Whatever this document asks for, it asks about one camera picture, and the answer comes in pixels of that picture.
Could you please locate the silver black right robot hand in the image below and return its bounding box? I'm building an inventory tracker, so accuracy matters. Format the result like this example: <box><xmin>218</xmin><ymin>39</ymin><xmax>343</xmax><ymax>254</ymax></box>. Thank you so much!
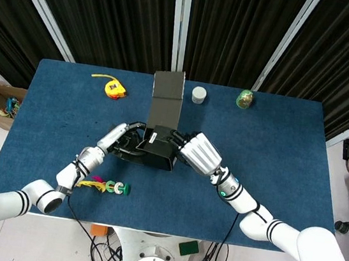
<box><xmin>162</xmin><ymin>128</ymin><xmax>226</xmax><ymax>178</ymax></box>

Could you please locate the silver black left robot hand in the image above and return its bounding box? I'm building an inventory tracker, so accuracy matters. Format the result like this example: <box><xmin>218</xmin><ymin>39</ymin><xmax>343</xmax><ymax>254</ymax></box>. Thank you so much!
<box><xmin>94</xmin><ymin>116</ymin><xmax>151</xmax><ymax>163</ymax></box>

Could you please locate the black paper box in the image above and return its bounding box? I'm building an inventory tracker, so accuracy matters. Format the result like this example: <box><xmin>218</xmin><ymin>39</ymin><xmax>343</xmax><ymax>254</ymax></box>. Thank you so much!
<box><xmin>107</xmin><ymin>64</ymin><xmax>189</xmax><ymax>172</ymax></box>

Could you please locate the yellow tape measure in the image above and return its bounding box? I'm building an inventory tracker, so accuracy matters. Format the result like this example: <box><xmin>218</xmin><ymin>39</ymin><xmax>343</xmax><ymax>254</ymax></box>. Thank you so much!
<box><xmin>88</xmin><ymin>73</ymin><xmax>130</xmax><ymax>101</ymax></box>

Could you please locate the feather shuttlecock with plastic rings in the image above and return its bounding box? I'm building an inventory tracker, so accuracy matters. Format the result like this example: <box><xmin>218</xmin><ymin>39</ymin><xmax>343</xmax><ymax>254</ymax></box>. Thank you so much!
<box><xmin>75</xmin><ymin>172</ymin><xmax>133</xmax><ymax>197</ymax></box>

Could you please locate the blue table mat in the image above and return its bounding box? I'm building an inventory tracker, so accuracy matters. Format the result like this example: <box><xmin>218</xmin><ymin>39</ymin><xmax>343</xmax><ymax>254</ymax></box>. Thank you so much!
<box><xmin>0</xmin><ymin>52</ymin><xmax>349</xmax><ymax>260</ymax></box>

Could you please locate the green painted nesting doll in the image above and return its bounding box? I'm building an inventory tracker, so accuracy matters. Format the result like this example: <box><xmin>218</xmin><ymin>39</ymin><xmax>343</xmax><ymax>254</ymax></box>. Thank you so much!
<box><xmin>234</xmin><ymin>87</ymin><xmax>256</xmax><ymax>110</ymax></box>

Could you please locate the orange block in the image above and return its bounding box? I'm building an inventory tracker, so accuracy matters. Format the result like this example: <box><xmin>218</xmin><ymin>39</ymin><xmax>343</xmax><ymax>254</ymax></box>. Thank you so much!
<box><xmin>89</xmin><ymin>223</ymin><xmax>108</xmax><ymax>237</ymax></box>

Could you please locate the green block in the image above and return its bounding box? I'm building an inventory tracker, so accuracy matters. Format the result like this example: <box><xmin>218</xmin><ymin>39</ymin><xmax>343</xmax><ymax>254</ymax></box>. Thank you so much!
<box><xmin>177</xmin><ymin>238</ymin><xmax>201</xmax><ymax>258</ymax></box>

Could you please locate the colourful toys bundle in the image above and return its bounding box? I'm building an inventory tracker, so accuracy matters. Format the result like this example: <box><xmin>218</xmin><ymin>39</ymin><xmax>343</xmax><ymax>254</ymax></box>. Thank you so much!
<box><xmin>0</xmin><ymin>95</ymin><xmax>22</xmax><ymax>120</ymax></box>

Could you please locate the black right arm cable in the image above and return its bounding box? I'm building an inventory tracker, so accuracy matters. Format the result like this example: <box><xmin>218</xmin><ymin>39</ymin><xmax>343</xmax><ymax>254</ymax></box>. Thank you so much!
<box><xmin>219</xmin><ymin>207</ymin><xmax>241</xmax><ymax>247</ymax></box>

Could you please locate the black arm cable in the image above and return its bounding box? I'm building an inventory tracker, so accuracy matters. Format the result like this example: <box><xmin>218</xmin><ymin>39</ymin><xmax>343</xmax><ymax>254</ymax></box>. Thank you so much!
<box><xmin>219</xmin><ymin>207</ymin><xmax>241</xmax><ymax>247</ymax></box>
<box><xmin>63</xmin><ymin>158</ymin><xmax>107</xmax><ymax>240</ymax></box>

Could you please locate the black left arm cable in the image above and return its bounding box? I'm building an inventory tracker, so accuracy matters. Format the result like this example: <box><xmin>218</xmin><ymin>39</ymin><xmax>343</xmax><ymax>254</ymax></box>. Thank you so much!
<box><xmin>63</xmin><ymin>158</ymin><xmax>107</xmax><ymax>240</ymax></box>

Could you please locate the white partition frame post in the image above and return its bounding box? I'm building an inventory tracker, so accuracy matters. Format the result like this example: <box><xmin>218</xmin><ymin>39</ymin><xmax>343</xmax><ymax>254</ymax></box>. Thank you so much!
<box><xmin>252</xmin><ymin>0</ymin><xmax>323</xmax><ymax>98</ymax></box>
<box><xmin>164</xmin><ymin>0</ymin><xmax>192</xmax><ymax>74</ymax></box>
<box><xmin>0</xmin><ymin>0</ymin><xmax>84</xmax><ymax>63</ymax></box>

